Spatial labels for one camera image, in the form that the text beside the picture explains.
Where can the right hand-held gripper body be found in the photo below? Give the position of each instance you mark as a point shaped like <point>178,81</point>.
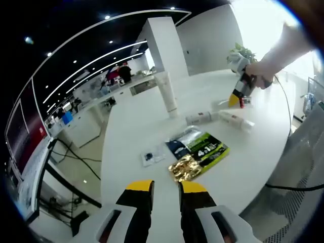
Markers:
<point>245,84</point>

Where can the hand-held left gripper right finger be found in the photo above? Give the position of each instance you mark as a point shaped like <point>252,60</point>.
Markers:
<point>202,217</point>

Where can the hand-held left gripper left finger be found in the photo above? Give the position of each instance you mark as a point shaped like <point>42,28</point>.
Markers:
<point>119,222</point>

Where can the white red-collared skincare spray bottle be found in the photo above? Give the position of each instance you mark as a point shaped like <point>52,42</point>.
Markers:
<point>220,103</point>

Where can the short white skincare tube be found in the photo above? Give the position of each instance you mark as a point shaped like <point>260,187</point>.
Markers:
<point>197,117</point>

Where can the gold foil skincare sachet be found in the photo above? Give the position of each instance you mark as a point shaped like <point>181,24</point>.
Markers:
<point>184,168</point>

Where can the green skincare sachet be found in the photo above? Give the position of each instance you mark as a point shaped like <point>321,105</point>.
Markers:
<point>210,152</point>

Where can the silver and blue skincare sachet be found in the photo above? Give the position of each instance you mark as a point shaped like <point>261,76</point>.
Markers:
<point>187,136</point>

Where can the tall white skincare tube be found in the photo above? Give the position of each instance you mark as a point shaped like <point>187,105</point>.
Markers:
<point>168,96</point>

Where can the clear sachet with dark square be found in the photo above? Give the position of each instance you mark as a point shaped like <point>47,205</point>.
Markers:
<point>153,156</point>

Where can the person's right hand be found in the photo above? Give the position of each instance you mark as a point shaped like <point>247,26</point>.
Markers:
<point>260,73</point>

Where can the green potted plant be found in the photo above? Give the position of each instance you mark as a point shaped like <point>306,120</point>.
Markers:
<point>243,50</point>

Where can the black laptop stand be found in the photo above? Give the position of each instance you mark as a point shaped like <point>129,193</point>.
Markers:
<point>76,193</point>

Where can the white office desk row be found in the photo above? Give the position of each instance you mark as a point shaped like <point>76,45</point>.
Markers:
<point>83,126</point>

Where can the blue box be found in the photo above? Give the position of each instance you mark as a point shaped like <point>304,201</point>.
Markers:
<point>67,117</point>

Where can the white laptop with red screen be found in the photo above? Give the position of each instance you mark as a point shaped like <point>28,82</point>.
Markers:
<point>22,131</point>

